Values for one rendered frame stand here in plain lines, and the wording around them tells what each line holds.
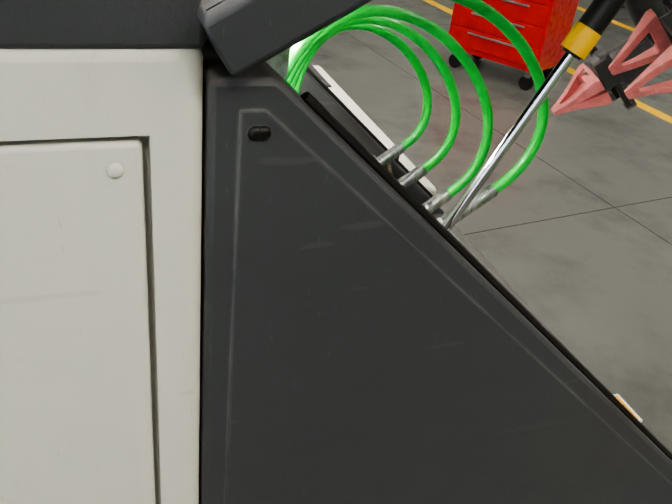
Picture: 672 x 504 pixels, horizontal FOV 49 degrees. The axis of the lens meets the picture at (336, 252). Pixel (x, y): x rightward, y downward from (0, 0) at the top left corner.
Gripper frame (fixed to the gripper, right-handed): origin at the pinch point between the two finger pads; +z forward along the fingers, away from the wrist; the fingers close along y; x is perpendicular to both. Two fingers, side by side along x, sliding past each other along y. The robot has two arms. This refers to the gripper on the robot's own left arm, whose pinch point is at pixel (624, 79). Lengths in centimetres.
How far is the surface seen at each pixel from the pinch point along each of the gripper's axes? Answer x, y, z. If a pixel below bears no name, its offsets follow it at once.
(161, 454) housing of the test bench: -34, 44, 40
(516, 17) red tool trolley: 236, -352, 21
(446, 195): 4.1, -3.1, 27.0
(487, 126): 0.3, -6.5, 17.2
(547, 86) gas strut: -31.8, 30.0, 5.8
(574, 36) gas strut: -33.4, 29.1, 2.7
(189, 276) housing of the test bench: -43, 40, 28
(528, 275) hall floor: 176, -115, 62
